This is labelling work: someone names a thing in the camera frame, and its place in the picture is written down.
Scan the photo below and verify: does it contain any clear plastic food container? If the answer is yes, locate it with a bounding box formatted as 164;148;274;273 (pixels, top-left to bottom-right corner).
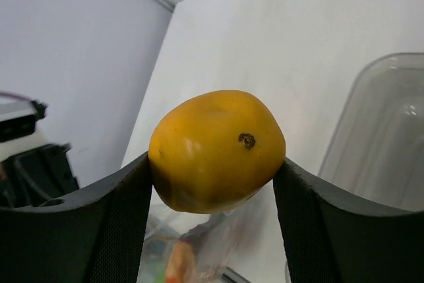
319;52;423;211

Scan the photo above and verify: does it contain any red meat slice toy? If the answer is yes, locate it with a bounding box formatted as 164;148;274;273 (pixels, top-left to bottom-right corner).
165;241;197;283

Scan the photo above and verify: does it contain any yellow lemon toy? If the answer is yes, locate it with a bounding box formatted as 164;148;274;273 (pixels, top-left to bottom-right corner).
148;90;286;214

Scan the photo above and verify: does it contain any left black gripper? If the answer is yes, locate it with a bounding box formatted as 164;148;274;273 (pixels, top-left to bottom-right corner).
1;143;80;209

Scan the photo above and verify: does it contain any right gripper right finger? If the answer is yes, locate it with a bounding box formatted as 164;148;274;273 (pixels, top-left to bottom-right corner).
273;159;423;283

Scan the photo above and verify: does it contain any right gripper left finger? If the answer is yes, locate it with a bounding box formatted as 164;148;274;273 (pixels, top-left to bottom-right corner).
1;155;152;282

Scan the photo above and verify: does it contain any clear pink zip bag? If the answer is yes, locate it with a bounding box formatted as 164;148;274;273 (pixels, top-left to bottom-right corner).
137;195;290;282

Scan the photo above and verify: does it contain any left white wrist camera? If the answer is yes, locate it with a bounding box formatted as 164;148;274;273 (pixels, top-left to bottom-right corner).
1;100;48;161

